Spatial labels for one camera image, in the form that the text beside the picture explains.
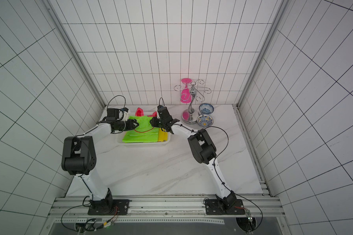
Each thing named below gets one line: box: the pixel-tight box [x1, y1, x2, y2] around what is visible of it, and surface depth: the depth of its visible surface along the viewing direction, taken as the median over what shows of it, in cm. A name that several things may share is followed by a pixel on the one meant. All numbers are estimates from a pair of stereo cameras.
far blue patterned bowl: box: [198, 103, 215, 116], surface depth 116 cm
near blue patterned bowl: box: [196, 114, 214, 128], surface depth 109 cm
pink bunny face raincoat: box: [135, 107, 158, 118], surface depth 103 cm
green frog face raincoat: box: [122, 115, 159, 143], surface depth 94 cm
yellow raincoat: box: [157, 127, 169, 142], surface depth 93 cm
